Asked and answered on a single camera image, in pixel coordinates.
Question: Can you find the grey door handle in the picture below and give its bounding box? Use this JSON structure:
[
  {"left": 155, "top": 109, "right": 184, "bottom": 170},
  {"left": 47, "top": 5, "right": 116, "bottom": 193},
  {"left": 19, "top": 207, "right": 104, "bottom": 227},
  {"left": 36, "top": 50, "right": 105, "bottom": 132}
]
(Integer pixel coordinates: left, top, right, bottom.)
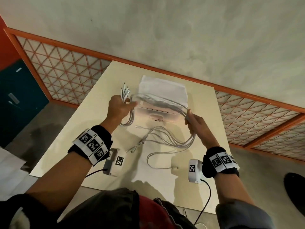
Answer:
[{"left": 8, "top": 92, "right": 20, "bottom": 104}]

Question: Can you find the person's right forearm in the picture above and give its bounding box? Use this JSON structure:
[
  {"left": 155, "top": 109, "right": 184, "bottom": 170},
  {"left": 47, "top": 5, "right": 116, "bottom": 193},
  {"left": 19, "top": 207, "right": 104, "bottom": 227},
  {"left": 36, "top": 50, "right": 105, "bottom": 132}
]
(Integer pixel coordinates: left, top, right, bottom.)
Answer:
[{"left": 202, "top": 136, "right": 256, "bottom": 208}]

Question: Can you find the orange lattice railing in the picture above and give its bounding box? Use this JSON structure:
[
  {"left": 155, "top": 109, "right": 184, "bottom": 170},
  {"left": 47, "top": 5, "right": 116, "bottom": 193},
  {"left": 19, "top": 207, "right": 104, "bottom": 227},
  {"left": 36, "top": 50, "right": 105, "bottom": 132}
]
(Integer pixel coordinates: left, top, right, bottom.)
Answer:
[{"left": 3, "top": 27, "right": 305, "bottom": 163}]

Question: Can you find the dark blue door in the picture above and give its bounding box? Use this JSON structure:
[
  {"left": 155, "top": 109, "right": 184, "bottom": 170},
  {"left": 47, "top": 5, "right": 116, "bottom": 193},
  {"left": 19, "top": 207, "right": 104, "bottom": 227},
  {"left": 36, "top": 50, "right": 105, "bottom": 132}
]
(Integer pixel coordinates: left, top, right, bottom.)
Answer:
[{"left": 0, "top": 59, "right": 50, "bottom": 148}]

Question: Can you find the bundle of white cables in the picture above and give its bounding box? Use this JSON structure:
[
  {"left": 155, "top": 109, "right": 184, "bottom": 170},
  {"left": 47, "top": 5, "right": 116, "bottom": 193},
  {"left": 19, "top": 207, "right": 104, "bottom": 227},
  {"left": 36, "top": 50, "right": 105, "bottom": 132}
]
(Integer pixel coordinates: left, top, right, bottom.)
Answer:
[{"left": 119, "top": 82, "right": 197, "bottom": 170}]

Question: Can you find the person's left forearm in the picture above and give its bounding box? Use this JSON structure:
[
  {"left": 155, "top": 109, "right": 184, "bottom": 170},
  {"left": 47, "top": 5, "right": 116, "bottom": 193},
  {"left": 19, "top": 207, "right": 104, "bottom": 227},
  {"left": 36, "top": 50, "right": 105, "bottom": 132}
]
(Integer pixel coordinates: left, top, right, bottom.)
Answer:
[{"left": 24, "top": 118, "right": 122, "bottom": 201}]

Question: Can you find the black wristband with marker tags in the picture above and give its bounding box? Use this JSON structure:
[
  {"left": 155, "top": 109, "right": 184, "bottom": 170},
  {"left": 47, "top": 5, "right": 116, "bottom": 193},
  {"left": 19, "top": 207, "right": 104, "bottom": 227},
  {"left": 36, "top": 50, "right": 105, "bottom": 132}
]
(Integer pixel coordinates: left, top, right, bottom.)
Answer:
[
  {"left": 67, "top": 125, "right": 113, "bottom": 166},
  {"left": 202, "top": 146, "right": 240, "bottom": 179}
]

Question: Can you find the black camera cable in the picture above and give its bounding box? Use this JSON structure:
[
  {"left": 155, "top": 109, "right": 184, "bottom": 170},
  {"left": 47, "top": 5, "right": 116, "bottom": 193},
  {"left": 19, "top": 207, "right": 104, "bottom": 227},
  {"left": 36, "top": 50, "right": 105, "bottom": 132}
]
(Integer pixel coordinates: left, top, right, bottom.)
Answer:
[
  {"left": 194, "top": 178, "right": 212, "bottom": 225},
  {"left": 85, "top": 167, "right": 108, "bottom": 178}
]

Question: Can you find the thin white cord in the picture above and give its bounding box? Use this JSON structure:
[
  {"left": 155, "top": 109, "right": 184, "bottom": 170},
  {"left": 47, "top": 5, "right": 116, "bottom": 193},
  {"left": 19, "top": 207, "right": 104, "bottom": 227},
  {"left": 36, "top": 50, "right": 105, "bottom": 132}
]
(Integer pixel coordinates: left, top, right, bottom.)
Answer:
[{"left": 182, "top": 208, "right": 206, "bottom": 228}]

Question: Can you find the flat pinkish white box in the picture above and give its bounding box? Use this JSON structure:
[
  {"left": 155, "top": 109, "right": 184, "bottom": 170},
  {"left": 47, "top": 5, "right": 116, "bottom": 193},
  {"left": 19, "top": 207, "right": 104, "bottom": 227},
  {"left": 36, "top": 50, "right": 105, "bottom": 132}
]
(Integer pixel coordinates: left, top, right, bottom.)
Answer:
[{"left": 134, "top": 105, "right": 188, "bottom": 123}]

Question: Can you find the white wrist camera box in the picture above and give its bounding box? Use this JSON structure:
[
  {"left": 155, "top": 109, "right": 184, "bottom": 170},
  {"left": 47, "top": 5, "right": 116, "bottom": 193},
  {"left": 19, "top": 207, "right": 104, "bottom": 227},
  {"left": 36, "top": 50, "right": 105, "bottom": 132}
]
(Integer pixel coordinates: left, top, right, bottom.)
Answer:
[
  {"left": 103, "top": 148, "right": 125, "bottom": 177},
  {"left": 188, "top": 159, "right": 203, "bottom": 184}
]

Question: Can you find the person's left hand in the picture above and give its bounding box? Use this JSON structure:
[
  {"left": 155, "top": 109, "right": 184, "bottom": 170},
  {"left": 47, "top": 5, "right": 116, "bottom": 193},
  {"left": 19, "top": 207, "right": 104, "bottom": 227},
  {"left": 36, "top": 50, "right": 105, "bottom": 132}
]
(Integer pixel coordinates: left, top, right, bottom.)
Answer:
[{"left": 107, "top": 95, "right": 139, "bottom": 125}]

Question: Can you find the person's right hand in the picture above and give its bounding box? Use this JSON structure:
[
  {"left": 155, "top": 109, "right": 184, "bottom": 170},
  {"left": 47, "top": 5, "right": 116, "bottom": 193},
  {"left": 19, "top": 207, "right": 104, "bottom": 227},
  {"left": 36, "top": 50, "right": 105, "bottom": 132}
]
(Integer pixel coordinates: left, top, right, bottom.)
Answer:
[{"left": 184, "top": 109, "right": 216, "bottom": 144}]

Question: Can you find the person's red and black clothing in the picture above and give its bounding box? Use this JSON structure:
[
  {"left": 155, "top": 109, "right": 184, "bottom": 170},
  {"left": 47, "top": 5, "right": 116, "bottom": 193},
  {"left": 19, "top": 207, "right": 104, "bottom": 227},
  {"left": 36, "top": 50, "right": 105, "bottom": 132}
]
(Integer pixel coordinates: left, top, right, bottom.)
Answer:
[{"left": 0, "top": 187, "right": 275, "bottom": 229}]

